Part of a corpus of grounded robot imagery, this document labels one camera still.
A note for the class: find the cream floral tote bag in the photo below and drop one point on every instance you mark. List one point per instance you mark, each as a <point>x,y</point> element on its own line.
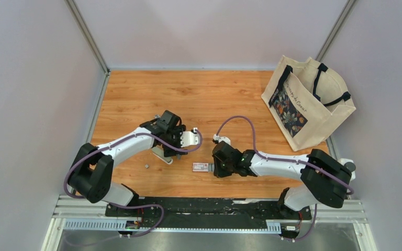
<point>308,101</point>

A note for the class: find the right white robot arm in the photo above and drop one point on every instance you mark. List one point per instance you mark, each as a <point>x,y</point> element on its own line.
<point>324,179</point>

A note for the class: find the red white staple box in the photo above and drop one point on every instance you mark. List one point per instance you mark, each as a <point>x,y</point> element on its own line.
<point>203,167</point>

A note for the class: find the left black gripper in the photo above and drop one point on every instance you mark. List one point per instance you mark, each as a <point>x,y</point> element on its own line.
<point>178,130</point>

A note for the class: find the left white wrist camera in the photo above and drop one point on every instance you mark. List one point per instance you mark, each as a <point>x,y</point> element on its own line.
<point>190,138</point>

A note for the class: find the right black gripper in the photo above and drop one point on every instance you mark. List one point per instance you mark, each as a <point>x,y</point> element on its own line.
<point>218,172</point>

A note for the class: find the aluminium frame rail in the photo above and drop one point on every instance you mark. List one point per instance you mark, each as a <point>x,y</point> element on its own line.
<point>76,214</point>

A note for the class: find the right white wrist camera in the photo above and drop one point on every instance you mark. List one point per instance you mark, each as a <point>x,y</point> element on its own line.
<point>217,139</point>

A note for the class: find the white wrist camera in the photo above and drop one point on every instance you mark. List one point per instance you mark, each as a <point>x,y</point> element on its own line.
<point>190,138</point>
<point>217,139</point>

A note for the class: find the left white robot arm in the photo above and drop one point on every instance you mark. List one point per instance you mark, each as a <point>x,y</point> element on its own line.
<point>90,176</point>

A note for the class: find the grey-green stapler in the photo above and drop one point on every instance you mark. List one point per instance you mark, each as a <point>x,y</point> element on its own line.
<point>158,152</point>

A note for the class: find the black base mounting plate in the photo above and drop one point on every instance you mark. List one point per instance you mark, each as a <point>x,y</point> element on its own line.
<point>213,214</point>

